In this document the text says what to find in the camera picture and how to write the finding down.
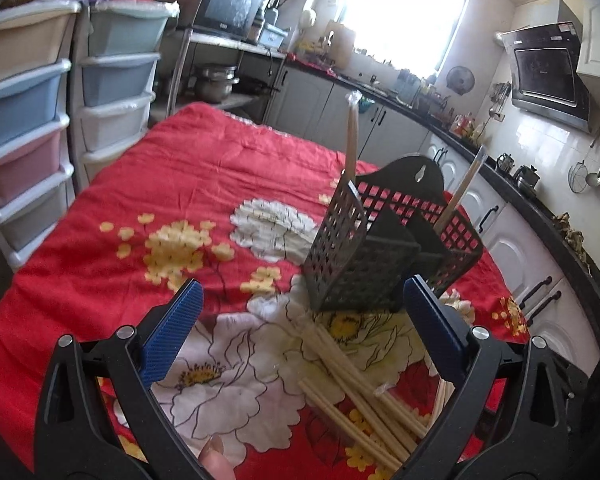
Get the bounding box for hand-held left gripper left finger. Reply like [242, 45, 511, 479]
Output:
[34, 279, 211, 480]

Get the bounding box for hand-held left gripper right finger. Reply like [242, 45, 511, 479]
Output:
[402, 275, 588, 480]

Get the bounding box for black perforated utensil holder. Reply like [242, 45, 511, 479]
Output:
[304, 155, 485, 313]

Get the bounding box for person's left hand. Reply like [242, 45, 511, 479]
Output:
[198, 434, 237, 480]

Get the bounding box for white kitchen counter cabinets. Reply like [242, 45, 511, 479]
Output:
[265, 52, 600, 376]

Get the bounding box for red floral blanket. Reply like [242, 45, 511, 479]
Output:
[0, 101, 531, 480]

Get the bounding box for steel stovetop pot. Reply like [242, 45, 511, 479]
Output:
[512, 164, 541, 193]

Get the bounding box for hanging mesh strainer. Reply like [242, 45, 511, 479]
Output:
[567, 160, 590, 195]

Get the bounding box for hanging steel ladle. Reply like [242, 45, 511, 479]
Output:
[585, 135, 600, 188]

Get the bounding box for large steel cooking pot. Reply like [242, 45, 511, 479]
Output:
[194, 64, 241, 102]

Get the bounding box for short pastel plastic drawer unit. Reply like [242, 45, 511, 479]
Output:
[72, 0, 178, 188]

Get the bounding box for tall pastel plastic drawer unit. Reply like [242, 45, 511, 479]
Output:
[0, 0, 83, 271]

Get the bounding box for black range hood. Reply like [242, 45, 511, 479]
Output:
[496, 21, 592, 133]

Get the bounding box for metal kitchen rack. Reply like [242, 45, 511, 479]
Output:
[167, 27, 287, 116]

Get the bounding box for wooden cutting board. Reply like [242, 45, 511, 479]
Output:
[327, 22, 356, 68]

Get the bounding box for light blue storage box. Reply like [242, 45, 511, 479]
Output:
[257, 25, 288, 50]

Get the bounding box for bright kitchen window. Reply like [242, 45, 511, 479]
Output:
[337, 0, 473, 73]

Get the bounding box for black microwave oven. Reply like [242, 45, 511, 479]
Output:
[192, 0, 266, 41]

